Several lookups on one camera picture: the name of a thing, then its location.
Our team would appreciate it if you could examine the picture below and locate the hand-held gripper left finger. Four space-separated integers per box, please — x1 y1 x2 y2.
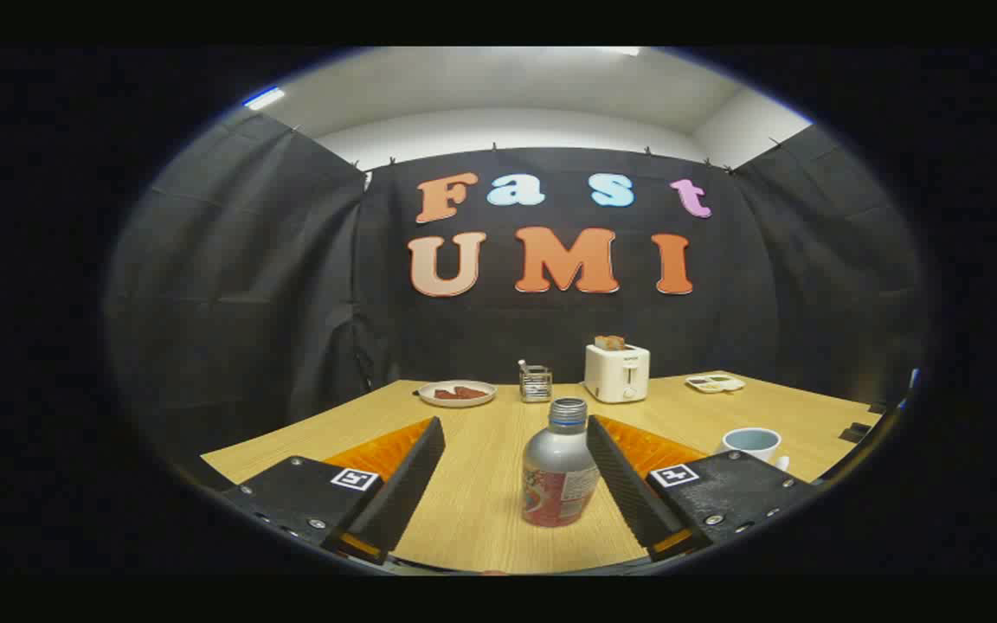
220 416 447 568

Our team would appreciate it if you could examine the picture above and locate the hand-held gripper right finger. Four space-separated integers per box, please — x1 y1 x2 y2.
586 414 820 563

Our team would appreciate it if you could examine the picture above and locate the silver juice bottle red label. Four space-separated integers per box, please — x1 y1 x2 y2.
521 397 601 528

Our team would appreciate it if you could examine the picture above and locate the white cup blue inside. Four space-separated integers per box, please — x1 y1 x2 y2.
721 427 791 472

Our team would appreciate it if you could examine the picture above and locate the wooden table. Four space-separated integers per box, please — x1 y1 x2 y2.
202 372 884 575

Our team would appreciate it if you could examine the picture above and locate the white round plate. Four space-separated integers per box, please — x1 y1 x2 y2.
417 380 498 408

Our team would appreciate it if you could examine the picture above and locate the white toaster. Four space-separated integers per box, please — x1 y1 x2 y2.
584 344 651 405

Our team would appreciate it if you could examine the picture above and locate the white divided snack tray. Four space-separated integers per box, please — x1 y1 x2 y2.
685 373 746 395

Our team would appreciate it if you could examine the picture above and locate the black backdrop cloth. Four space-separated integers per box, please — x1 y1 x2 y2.
105 111 928 468

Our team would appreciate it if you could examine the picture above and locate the metal wire utensil holder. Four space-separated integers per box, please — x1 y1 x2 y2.
519 365 553 404

